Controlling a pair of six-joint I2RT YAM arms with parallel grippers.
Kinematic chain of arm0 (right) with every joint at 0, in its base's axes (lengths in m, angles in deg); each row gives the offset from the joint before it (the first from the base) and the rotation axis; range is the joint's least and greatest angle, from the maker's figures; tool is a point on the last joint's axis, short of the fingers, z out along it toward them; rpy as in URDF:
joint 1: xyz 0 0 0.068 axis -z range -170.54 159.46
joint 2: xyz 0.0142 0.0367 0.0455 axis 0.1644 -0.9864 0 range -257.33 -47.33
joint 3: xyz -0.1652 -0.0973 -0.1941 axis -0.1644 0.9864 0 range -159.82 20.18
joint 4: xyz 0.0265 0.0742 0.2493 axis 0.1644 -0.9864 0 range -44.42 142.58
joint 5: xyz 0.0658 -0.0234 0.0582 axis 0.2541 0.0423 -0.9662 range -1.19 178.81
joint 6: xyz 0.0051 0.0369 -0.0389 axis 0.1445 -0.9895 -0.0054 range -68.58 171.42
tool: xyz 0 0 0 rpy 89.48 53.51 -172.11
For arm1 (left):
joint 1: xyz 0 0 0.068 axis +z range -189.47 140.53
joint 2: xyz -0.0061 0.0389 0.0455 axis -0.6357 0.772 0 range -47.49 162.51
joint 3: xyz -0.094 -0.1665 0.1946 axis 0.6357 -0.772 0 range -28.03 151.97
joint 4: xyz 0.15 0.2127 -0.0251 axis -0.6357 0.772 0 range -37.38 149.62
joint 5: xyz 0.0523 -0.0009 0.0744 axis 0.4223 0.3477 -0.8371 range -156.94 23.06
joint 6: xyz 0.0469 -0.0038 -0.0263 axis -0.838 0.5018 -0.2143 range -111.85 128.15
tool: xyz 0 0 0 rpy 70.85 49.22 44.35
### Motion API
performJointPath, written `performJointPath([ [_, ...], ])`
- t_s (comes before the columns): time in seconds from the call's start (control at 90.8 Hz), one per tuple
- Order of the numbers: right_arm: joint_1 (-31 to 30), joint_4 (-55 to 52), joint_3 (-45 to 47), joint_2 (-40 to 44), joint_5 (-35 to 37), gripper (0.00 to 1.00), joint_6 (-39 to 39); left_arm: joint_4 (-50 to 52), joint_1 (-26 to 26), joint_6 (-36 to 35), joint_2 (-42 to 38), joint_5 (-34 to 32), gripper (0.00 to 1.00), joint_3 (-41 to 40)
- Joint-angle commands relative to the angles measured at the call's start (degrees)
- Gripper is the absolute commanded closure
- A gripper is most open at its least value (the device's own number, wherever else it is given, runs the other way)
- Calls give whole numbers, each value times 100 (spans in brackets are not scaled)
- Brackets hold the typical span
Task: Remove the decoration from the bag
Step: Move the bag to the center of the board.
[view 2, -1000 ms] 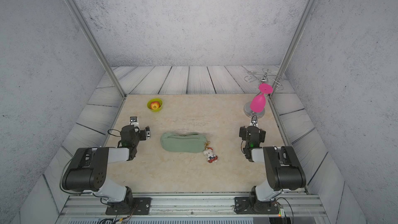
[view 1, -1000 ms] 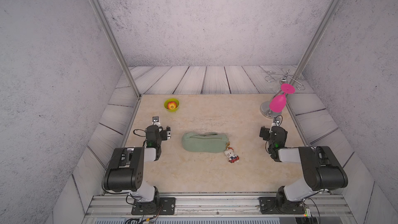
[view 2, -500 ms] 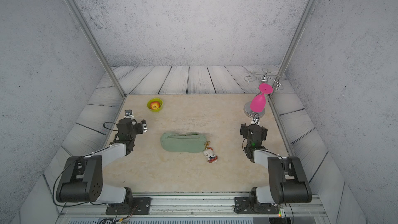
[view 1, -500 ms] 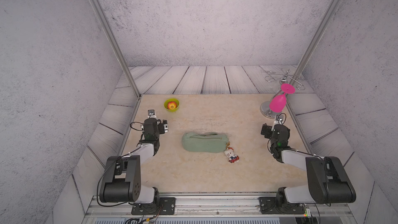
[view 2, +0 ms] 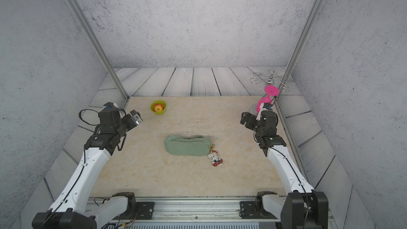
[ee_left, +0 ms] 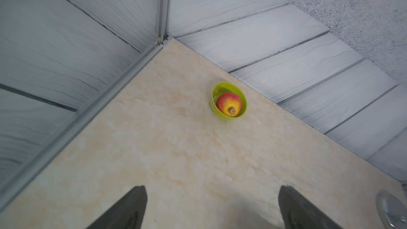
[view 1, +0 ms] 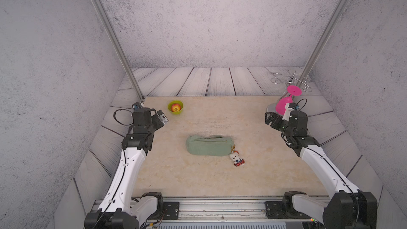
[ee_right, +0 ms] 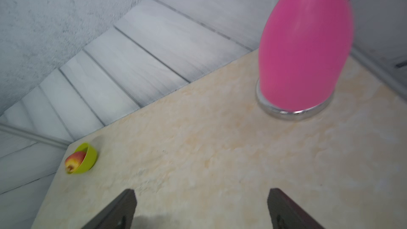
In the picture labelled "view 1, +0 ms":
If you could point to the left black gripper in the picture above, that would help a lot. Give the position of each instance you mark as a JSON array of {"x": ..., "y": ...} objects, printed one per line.
[{"x": 155, "y": 118}]

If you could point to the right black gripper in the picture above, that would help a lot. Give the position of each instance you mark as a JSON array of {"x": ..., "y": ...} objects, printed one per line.
[{"x": 279, "y": 119}]

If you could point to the green corduroy pouch bag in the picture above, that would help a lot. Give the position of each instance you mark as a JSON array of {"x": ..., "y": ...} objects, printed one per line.
[{"x": 210, "y": 146}]

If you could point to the white kitty keychain decoration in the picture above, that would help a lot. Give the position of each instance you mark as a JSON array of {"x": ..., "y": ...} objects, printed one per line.
[{"x": 235, "y": 157}]

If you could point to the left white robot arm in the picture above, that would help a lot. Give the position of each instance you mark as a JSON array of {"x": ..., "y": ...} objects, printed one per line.
[{"x": 116, "y": 210}]

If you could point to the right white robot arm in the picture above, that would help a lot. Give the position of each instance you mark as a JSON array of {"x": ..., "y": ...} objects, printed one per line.
[{"x": 349, "y": 207}]

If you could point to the red yellow toy apple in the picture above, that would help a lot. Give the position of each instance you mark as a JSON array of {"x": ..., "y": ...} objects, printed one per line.
[{"x": 175, "y": 107}]

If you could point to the pink plastic wine glass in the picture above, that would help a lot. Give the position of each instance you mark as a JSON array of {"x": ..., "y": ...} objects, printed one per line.
[{"x": 288, "y": 97}]

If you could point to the green plastic bowl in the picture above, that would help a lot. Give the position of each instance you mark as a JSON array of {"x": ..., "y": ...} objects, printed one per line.
[{"x": 172, "y": 102}]

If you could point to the metal glass holder stand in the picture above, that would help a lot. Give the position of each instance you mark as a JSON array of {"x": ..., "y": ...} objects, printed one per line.
[{"x": 291, "y": 79}]

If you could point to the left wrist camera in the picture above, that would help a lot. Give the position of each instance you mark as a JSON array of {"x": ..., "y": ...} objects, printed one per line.
[{"x": 159, "y": 119}]

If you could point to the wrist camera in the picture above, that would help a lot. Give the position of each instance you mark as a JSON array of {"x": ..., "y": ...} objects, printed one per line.
[
  {"x": 159, "y": 119},
  {"x": 289, "y": 108}
]

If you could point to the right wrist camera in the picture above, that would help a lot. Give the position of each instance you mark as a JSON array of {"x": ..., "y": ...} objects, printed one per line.
[{"x": 289, "y": 108}]

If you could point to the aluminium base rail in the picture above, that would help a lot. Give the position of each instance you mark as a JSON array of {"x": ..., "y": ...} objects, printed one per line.
[{"x": 264, "y": 212}]

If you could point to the right aluminium frame post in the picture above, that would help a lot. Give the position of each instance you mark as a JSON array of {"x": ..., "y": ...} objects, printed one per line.
[{"x": 324, "y": 37}]

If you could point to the aluminium frame post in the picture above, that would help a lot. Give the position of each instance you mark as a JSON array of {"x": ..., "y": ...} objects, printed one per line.
[
  {"x": 117, "y": 46},
  {"x": 324, "y": 37}
]

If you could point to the left aluminium frame post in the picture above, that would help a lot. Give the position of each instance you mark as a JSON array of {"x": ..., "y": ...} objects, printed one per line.
[{"x": 117, "y": 46}]

